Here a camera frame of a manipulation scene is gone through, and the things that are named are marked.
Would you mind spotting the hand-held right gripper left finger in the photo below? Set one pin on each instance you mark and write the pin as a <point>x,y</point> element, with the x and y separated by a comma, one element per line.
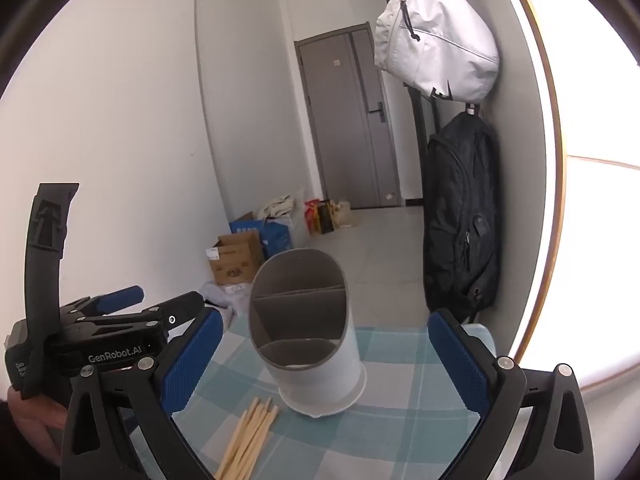
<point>192,355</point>

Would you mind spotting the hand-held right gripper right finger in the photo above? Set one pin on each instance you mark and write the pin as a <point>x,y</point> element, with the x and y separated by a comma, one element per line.
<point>457,360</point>

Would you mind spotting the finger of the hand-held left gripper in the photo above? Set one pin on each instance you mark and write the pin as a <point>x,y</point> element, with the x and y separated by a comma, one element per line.
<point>122,297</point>
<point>170,310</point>

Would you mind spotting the bundle of wooden chopsticks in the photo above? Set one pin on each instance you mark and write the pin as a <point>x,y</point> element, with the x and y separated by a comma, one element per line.
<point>250,435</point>

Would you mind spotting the grey white utensil holder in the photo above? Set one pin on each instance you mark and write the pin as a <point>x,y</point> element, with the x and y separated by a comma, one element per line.
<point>320,375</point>

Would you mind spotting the person's left hand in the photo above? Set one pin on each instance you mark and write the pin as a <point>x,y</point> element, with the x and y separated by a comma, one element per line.
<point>35,420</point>

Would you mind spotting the large grey parcel bag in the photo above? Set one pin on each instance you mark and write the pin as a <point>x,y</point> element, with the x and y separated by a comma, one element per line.
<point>225,302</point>

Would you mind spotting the teal checked tablecloth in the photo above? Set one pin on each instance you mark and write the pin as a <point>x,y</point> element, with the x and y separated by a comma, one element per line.
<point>400,410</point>

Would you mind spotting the brown cardboard box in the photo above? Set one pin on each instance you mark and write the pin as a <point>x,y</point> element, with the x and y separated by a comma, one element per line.
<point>235,260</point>

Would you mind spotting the blue cardboard box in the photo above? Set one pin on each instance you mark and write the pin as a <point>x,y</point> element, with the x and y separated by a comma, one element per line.
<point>275,240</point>

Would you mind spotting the black backpack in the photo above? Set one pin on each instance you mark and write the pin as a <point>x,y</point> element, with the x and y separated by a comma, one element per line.
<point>460,220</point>

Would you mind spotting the white tote bag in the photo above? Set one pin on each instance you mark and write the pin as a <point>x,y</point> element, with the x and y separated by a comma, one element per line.
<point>285,207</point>

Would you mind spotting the red bag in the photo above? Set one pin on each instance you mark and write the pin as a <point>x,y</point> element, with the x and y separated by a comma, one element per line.
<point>311,212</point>

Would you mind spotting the wooden-framed window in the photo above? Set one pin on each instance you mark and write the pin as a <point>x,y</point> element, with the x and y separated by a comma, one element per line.
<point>590,210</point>

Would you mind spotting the grey door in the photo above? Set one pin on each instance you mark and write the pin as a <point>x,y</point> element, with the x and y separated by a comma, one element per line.
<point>345,125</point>

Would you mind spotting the white backpack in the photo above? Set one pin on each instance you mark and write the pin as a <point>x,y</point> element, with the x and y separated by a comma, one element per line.
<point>435,40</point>

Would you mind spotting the wall hook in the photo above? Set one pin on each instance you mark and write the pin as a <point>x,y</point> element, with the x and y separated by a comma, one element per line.
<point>472,107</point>

